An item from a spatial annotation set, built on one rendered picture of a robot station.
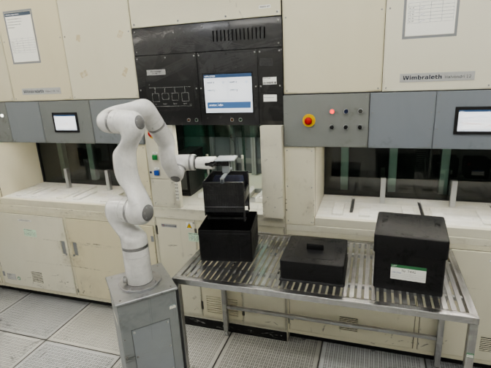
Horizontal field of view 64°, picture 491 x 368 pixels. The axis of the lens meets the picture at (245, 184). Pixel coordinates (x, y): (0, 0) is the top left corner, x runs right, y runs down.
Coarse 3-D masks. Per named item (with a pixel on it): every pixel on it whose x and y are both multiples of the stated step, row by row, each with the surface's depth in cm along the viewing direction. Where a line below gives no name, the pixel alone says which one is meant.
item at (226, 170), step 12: (228, 156) 201; (228, 168) 198; (204, 180) 195; (204, 192) 194; (216, 192) 193; (228, 192) 193; (240, 192) 192; (216, 204) 195; (228, 204) 194; (240, 204) 193
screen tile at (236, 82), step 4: (228, 80) 214; (232, 80) 214; (236, 80) 213; (240, 80) 212; (248, 80) 211; (232, 84) 214; (236, 84) 214; (240, 84) 213; (244, 84) 212; (248, 84) 211; (244, 88) 213; (248, 88) 212; (232, 92) 215; (236, 92) 215; (240, 92) 214; (244, 92) 213; (248, 92) 213; (232, 96) 216; (236, 96) 216; (240, 96) 215; (244, 96) 214; (248, 96) 213
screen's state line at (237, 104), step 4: (208, 104) 222; (212, 104) 221; (216, 104) 220; (220, 104) 220; (224, 104) 219; (228, 104) 218; (232, 104) 217; (236, 104) 217; (240, 104) 216; (244, 104) 215; (248, 104) 215
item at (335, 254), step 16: (304, 240) 196; (320, 240) 195; (336, 240) 194; (288, 256) 181; (304, 256) 180; (320, 256) 179; (336, 256) 178; (288, 272) 178; (304, 272) 176; (320, 272) 173; (336, 272) 171
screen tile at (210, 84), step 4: (208, 80) 218; (212, 80) 217; (216, 80) 216; (220, 80) 216; (208, 84) 218; (212, 84) 218; (216, 84) 217; (220, 84) 216; (224, 88) 216; (216, 92) 218; (220, 92) 218; (224, 92) 217; (208, 96) 220; (212, 96) 220; (216, 96) 219; (220, 96) 218; (224, 96) 218
